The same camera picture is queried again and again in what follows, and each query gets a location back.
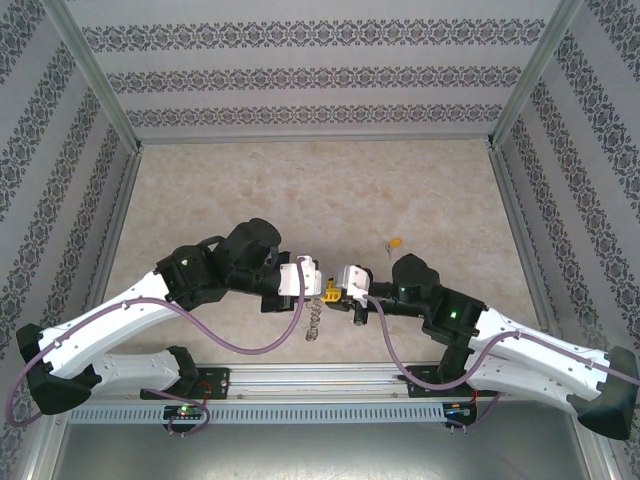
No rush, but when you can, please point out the grey metal panel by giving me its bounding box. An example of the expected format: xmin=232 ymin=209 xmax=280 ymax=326
xmin=47 ymin=419 xmax=604 ymax=480

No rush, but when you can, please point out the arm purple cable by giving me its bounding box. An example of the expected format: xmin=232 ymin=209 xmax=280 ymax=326
xmin=362 ymin=294 xmax=640 ymax=434
xmin=5 ymin=257 xmax=306 ymax=437

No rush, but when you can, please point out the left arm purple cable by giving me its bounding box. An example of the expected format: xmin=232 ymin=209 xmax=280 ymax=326
xmin=5 ymin=257 xmax=306 ymax=437

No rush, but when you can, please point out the aluminium side rail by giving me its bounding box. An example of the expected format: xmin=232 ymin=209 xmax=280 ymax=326
xmin=488 ymin=147 xmax=564 ymax=336
xmin=82 ymin=147 xmax=145 ymax=321

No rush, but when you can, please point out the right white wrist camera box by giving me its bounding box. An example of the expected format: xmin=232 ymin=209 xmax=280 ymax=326
xmin=334 ymin=264 xmax=372 ymax=301

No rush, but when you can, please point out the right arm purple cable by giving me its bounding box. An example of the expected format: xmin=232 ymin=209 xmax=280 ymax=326
xmin=362 ymin=294 xmax=640 ymax=434

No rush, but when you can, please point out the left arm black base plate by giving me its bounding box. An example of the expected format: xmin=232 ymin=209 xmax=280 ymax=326
xmin=139 ymin=367 xmax=232 ymax=401

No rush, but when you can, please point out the grey slotted cable duct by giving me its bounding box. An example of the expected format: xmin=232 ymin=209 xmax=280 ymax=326
xmin=69 ymin=403 xmax=446 ymax=425

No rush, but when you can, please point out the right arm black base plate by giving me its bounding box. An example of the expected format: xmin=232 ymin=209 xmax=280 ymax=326
xmin=405 ymin=363 xmax=499 ymax=400

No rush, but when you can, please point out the aluminium frame post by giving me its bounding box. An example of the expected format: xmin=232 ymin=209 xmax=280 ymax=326
xmin=39 ymin=0 xmax=146 ymax=154
xmin=485 ymin=0 xmax=587 ymax=151

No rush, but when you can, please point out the aluminium mounting rail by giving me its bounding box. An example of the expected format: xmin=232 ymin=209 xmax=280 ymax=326
xmin=94 ymin=363 xmax=506 ymax=402

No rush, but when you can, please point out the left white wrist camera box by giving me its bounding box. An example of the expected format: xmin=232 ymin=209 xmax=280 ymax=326
xmin=277 ymin=255 xmax=324 ymax=298

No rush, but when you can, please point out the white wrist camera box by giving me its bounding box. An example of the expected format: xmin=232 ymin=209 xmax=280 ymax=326
xmin=277 ymin=255 xmax=324 ymax=298
xmin=334 ymin=264 xmax=372 ymax=301

